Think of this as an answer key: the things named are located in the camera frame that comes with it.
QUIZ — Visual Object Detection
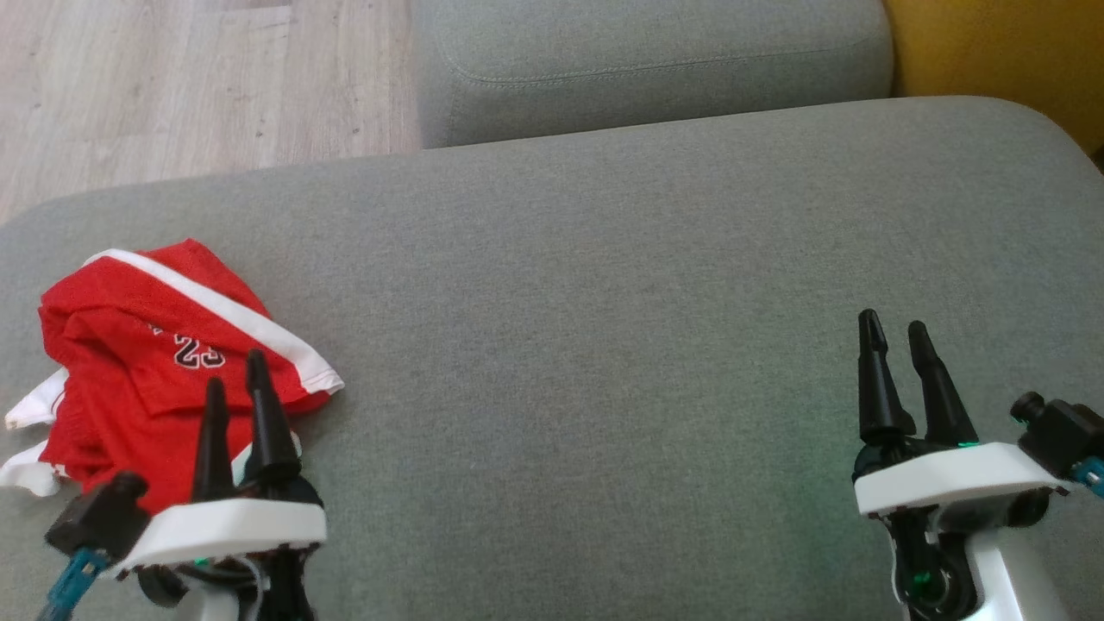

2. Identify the red shorts white trim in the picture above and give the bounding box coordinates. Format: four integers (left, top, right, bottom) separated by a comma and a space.
39, 239, 344, 419

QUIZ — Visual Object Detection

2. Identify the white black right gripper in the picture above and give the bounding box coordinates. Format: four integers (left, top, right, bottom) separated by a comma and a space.
854, 309, 1070, 518

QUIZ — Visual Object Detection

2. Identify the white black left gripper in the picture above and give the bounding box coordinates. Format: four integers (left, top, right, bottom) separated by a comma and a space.
112, 349, 329, 574

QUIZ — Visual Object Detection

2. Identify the teal plug left camera cable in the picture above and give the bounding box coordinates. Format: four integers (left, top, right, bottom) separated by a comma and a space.
36, 548, 109, 621

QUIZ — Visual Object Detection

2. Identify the grey fabric sofa cushion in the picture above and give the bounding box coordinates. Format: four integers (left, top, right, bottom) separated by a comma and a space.
412, 0, 894, 149

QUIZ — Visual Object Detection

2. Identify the grey fabric sofa seat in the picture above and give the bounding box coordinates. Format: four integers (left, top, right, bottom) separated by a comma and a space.
0, 97, 1104, 621

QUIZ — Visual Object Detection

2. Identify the yellow cushion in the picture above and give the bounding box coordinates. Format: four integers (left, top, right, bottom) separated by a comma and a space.
881, 0, 1104, 156

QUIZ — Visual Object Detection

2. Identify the red jersey number 23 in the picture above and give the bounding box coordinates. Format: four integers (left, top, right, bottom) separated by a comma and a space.
0, 367, 303, 516

